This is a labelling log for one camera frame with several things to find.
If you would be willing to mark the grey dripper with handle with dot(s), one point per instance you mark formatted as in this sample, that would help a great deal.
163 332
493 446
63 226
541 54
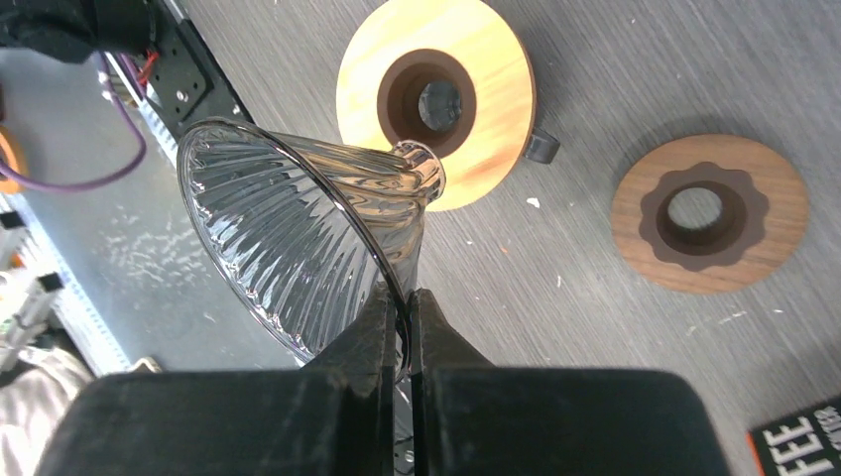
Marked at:
440 109

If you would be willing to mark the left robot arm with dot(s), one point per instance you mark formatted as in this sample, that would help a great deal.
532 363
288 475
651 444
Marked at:
72 30

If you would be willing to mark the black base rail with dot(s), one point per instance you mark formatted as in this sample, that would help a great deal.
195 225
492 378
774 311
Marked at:
166 64

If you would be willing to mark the clear smoky glass dripper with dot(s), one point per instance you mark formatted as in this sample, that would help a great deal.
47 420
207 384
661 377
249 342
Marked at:
302 230

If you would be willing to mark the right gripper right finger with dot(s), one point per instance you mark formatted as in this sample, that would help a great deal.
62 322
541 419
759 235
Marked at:
475 418

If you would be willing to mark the orange coffee filter box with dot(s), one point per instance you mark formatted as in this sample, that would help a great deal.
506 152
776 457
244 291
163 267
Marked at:
804 443

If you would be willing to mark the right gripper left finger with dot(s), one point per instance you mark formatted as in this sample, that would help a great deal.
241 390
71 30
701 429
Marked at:
333 416

